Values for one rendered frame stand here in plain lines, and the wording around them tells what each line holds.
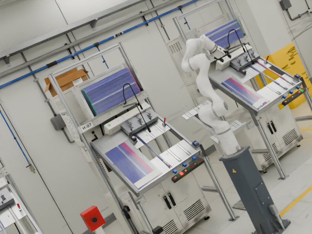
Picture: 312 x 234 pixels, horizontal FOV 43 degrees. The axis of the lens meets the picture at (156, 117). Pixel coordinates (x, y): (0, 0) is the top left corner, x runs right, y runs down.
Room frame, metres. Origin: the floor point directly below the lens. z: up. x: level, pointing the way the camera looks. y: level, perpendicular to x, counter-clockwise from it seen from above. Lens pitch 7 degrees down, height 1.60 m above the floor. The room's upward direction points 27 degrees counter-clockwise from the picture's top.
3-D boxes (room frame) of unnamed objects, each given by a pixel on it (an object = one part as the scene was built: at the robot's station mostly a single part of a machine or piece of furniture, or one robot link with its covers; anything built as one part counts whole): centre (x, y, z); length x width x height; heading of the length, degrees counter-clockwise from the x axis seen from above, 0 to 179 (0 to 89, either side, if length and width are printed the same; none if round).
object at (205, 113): (2.95, -0.38, 1.00); 0.19 x 0.12 x 0.24; 61
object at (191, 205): (3.79, 0.38, 0.31); 0.70 x 0.65 x 0.62; 116
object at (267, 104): (4.28, -1.02, 0.65); 1.01 x 0.73 x 1.29; 26
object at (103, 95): (3.71, 0.27, 1.52); 0.51 x 0.13 x 0.27; 116
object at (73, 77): (3.93, 0.50, 1.82); 0.68 x 0.30 x 0.20; 116
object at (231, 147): (2.94, -0.41, 0.79); 0.19 x 0.19 x 0.18
